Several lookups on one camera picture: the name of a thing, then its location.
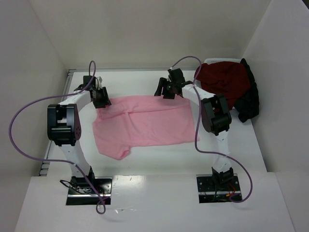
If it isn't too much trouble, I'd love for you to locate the pink t-shirt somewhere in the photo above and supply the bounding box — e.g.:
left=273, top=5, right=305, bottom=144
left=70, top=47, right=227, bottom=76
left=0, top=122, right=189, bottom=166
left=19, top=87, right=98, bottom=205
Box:
left=93, top=96, right=195, bottom=160

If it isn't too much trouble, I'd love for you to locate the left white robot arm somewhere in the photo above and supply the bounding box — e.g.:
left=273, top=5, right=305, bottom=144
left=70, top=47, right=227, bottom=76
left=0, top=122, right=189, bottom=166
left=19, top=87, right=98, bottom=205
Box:
left=47, top=75, right=111, bottom=188

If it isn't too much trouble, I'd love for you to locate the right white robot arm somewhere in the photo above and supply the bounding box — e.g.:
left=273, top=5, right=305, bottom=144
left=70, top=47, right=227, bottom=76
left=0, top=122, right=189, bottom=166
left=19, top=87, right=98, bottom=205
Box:
left=154, top=68, right=234, bottom=190

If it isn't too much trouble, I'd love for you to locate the white laundry basket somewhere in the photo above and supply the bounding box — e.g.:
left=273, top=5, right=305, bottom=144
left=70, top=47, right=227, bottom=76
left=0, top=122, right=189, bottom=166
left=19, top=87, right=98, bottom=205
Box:
left=204, top=58, right=241, bottom=64

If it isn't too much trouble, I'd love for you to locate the dark red t-shirt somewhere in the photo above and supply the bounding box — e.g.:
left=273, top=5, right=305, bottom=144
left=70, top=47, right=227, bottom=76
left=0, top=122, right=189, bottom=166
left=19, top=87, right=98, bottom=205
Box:
left=196, top=61, right=251, bottom=110

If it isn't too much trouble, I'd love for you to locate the black t-shirt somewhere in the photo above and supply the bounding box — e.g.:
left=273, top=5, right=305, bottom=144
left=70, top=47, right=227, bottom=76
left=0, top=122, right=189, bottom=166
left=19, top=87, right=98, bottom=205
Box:
left=234, top=58, right=260, bottom=123

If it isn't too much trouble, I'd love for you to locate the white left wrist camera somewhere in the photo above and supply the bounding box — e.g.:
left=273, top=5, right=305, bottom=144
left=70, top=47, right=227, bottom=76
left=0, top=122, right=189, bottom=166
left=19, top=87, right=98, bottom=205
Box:
left=95, top=76, right=102, bottom=89

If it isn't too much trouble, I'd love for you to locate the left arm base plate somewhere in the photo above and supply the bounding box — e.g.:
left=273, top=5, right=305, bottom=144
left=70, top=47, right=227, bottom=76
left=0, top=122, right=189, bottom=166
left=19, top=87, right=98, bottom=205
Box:
left=60, top=177, right=112, bottom=205

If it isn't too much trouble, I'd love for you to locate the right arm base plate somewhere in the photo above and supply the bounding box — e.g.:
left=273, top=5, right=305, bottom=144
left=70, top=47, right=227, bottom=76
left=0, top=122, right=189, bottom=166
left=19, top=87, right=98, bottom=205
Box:
left=196, top=174, right=242, bottom=203

